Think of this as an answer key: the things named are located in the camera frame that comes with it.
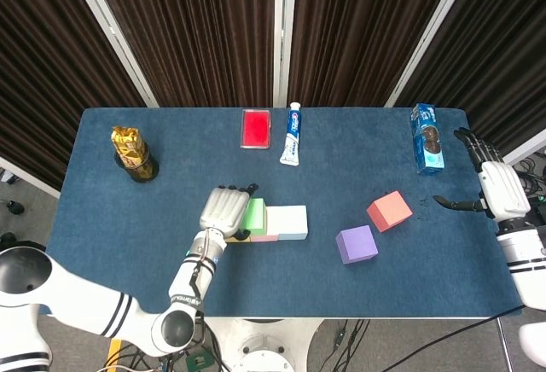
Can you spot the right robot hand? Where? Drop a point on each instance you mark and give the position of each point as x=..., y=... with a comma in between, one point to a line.
x=505, y=193

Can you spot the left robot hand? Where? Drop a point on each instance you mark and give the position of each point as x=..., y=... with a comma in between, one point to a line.
x=224, y=212

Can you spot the green cube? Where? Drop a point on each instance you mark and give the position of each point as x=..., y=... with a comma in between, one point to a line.
x=256, y=216

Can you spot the yellow cube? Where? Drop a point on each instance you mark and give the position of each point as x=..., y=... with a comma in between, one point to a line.
x=241, y=240

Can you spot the light blue cube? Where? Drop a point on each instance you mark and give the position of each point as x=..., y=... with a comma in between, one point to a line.
x=294, y=220

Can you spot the red-orange cube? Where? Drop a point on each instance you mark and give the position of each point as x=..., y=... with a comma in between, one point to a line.
x=390, y=212

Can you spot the purple cube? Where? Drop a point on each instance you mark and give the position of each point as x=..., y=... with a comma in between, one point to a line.
x=356, y=244

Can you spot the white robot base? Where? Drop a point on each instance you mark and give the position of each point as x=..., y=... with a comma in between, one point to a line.
x=264, y=346

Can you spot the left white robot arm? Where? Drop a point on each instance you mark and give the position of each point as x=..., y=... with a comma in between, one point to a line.
x=85, y=299

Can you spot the pink cube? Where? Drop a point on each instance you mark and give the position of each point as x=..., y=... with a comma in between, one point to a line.
x=264, y=238

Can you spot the black box with green light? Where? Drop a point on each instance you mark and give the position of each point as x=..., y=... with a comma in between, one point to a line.
x=541, y=199

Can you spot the black mesh pen holder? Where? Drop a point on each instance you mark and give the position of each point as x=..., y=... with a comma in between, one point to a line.
x=145, y=171

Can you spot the red flat plastic case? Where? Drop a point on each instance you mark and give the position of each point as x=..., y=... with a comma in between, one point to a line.
x=257, y=129

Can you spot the blue table cloth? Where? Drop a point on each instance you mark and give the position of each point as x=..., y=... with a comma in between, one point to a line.
x=277, y=286

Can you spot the blue cookie box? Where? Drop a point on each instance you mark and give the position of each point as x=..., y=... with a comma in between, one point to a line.
x=428, y=141

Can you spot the white blue toothpaste tube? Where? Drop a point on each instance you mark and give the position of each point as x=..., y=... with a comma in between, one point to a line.
x=292, y=133

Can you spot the gold snack bag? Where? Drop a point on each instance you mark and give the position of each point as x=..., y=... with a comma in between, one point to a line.
x=126, y=141

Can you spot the dark brown pleated curtain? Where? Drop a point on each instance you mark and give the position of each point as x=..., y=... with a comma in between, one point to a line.
x=192, y=26
x=42, y=69
x=362, y=26
x=503, y=48

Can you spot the green electronics box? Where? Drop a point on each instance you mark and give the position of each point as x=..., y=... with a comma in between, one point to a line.
x=200, y=362

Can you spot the yellow floor tape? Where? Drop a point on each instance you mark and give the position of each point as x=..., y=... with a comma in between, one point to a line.
x=113, y=348

